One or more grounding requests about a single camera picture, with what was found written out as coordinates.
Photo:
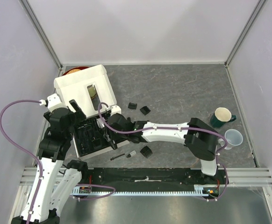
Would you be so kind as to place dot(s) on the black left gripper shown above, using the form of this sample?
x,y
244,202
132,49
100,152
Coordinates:
x,y
78,115

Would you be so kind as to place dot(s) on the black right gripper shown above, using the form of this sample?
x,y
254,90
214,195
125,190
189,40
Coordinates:
x,y
111,136

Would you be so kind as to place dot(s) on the white cardboard clipper box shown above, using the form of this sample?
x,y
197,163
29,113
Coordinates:
x,y
88,88

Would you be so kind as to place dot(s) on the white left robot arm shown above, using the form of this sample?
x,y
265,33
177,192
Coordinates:
x,y
46,200

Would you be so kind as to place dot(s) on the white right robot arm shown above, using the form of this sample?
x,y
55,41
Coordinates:
x,y
196,135

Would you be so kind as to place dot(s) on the small black cleaning brush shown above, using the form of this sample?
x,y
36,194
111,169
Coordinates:
x,y
118,156

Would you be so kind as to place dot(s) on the black plastic box tray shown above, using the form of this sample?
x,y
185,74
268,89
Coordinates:
x,y
89,137

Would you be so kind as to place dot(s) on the red wooden bowl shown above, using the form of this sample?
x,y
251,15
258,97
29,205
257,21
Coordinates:
x,y
76,69

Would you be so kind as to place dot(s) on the black comb guard near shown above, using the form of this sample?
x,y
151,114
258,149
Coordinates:
x,y
146,152

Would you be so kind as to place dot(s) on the black comb guard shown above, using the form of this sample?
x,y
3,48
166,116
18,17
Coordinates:
x,y
146,152
132,106
145,110

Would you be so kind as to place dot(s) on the black comb guard far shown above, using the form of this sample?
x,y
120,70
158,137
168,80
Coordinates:
x,y
132,106

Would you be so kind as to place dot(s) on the green ceramic mug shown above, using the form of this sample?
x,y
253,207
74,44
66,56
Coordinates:
x,y
221,116

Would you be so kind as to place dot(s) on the clear plastic measuring cup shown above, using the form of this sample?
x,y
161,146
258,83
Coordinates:
x,y
234,138

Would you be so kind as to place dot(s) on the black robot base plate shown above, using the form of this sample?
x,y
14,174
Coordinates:
x,y
152,179

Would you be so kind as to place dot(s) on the grey slotted cable duct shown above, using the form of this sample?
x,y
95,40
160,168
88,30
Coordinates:
x,y
79,192

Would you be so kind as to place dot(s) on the aluminium front frame rail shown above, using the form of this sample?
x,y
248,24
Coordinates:
x,y
238,177

